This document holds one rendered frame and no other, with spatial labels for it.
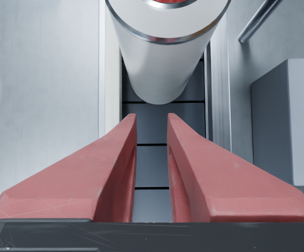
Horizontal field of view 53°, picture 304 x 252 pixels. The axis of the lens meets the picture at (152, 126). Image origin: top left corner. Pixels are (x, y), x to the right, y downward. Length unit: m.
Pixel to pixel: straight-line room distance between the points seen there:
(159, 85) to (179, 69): 0.03
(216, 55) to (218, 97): 0.03
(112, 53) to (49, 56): 0.12
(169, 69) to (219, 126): 0.06
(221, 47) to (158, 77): 0.05
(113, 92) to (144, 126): 0.05
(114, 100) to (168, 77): 0.08
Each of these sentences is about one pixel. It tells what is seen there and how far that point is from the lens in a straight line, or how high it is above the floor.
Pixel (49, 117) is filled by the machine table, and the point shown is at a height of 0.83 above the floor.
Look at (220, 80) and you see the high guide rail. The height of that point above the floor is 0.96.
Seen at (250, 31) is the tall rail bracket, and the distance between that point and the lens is 0.33.
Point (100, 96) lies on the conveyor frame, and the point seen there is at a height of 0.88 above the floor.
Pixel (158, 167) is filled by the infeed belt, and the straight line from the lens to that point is 0.27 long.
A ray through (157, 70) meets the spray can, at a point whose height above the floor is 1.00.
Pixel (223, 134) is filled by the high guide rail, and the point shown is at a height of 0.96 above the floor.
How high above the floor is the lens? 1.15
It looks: 85 degrees down
